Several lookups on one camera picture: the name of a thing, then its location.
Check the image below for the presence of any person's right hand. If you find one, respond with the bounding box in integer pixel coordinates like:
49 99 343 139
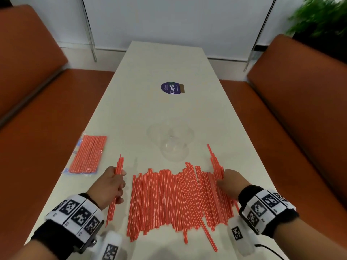
217 169 251 200

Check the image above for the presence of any person's left hand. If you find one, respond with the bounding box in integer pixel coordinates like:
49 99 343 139
87 166 127 210

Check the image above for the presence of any red striped straw bundle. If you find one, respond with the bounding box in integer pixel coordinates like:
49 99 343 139
105 154 125 227

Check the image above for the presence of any person's left forearm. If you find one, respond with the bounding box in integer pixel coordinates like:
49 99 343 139
10 239 74 260

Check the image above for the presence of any person's right forearm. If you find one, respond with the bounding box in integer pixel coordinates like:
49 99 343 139
272 217 347 260

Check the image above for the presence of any plastic packet of red straws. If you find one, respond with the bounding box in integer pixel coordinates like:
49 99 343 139
62 131 108 177

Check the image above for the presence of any right wristband with square markers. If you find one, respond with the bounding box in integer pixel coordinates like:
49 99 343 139
238 185 300 239

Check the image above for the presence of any wristband with square markers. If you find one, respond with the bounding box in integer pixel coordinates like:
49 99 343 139
238 185 300 239
31 193 105 254

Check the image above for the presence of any clear plastic cup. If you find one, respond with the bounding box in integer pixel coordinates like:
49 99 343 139
147 124 174 148
159 125 195 162

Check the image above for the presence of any pile of red straws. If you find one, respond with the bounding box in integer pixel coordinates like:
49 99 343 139
126 144 240 253

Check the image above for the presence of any left wristband with square markers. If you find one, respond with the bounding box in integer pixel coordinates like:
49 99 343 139
31 193 105 254

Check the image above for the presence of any orange bench seat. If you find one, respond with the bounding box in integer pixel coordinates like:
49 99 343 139
219 34 347 260
0 4 116 260

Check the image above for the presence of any round blue sticker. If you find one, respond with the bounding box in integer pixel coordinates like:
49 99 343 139
160 82 185 96

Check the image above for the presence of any clear stand leg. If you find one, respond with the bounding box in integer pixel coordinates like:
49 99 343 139
78 0 98 63
243 0 279 73

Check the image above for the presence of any green plant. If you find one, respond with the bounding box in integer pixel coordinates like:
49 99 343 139
285 0 347 63

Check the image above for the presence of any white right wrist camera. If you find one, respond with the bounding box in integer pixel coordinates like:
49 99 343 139
227 217 257 260

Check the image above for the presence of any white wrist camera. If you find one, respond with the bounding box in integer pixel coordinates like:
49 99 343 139
91 231 123 260
227 217 257 260

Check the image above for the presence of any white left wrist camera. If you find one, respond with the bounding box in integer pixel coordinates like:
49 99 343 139
91 231 123 260

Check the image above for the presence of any black cable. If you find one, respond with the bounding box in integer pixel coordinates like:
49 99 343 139
254 243 286 260

